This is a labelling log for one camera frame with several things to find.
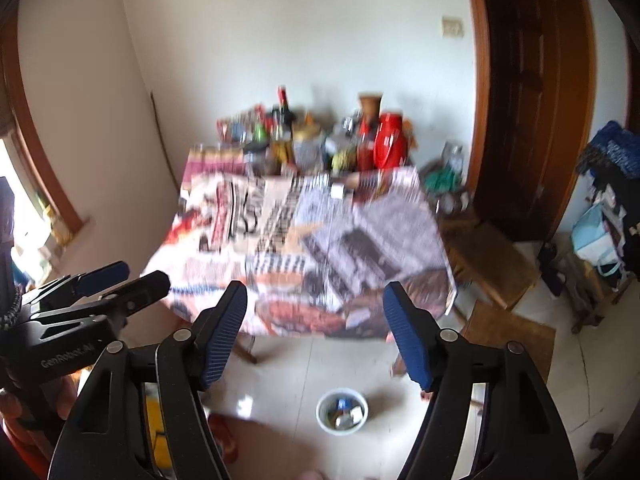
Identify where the green crumpled plastic bag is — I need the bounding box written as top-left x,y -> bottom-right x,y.
423,166 -> 461,194

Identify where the dark wine bottle red cap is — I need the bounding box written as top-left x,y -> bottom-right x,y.
276,86 -> 296,136

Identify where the clear glass jar white lid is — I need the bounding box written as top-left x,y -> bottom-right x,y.
442,141 -> 464,174

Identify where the printed newspaper-pattern tablecloth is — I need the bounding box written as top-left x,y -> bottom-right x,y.
146,167 -> 456,339

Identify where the gold-lid plastic jar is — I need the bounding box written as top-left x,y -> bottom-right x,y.
292,124 -> 323,174

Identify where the brown cardboard floor sheet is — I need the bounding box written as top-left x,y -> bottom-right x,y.
461,300 -> 555,382

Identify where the white wall switch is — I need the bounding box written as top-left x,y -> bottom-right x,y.
442,16 -> 464,38

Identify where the black-lid plastic jar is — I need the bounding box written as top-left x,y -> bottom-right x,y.
243,141 -> 273,177

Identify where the yellow-green custard apple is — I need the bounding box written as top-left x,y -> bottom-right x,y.
331,148 -> 357,174

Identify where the blue knitted cloth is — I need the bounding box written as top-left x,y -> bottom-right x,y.
576,120 -> 640,180

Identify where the wooden stool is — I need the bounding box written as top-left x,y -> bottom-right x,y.
438,214 -> 539,311

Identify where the red sauce squeeze bottle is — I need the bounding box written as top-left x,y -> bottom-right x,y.
357,118 -> 376,172

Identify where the white trash bowl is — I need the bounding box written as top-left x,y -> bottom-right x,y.
314,388 -> 370,437

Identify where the left hand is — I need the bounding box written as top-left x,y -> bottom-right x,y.
0,374 -> 82,426

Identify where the brown ceramic vase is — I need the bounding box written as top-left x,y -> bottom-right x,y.
358,92 -> 383,125

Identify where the light blue bag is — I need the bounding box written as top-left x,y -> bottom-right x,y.
570,202 -> 625,278

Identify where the dark wooden door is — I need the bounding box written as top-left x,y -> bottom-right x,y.
468,0 -> 596,242

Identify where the red thermos jug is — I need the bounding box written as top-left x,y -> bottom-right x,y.
373,112 -> 409,170

